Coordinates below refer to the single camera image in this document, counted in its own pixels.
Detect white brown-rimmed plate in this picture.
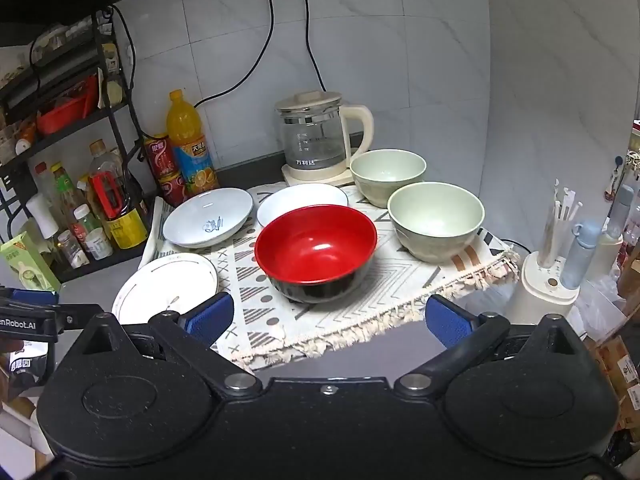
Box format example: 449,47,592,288
111,252,219,326

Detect white chopstick holder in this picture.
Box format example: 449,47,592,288
508,247,581,325

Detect dark bottle with yellow label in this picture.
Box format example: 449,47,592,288
102,180,150,250

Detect red and black bowl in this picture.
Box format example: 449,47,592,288
254,204,378,305

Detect cardboard boxes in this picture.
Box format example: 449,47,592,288
585,332,640,413

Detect small clear spice jar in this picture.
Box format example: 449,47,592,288
57,230,90,268

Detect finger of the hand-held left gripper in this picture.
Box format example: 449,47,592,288
0,287,61,307

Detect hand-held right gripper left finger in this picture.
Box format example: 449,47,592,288
76,291,264,397

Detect pale blue bottle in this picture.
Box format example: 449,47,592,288
560,217,603,290

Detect glass kettle with cream handle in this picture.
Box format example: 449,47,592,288
274,91,375,182

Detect orange juice bottle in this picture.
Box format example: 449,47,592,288
166,89,219,196

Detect bundle of wrapped chopsticks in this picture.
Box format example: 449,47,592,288
542,178,584,268

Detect red plastic basket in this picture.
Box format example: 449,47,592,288
37,76,99,136

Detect white plastic bottle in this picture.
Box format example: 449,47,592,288
25,192,60,240

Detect black metal storage rack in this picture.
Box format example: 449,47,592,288
0,5,152,284

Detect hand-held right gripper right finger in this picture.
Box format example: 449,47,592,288
394,294,584,397

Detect cream kettle base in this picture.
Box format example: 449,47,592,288
281,162,359,187

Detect large white blue-print plate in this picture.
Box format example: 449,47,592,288
162,187,254,249

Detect small red-label bottle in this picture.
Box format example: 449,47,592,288
74,205,102,246

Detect green cardboard box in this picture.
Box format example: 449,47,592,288
0,231,62,293

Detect white labelled jar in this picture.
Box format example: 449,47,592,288
82,227,115,261

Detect black power cable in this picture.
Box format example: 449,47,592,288
301,0,329,95
192,0,276,111

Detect small white blue-print plate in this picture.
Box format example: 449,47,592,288
256,183,349,228

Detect red drink can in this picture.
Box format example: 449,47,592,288
159,170,190,207
143,133,179,182

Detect patterned fringed table mat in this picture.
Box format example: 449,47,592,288
139,182,522,372

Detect white cylindrical container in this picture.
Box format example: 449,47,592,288
585,232,624,283

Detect clear oil bottle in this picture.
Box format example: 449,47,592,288
89,140,126,181

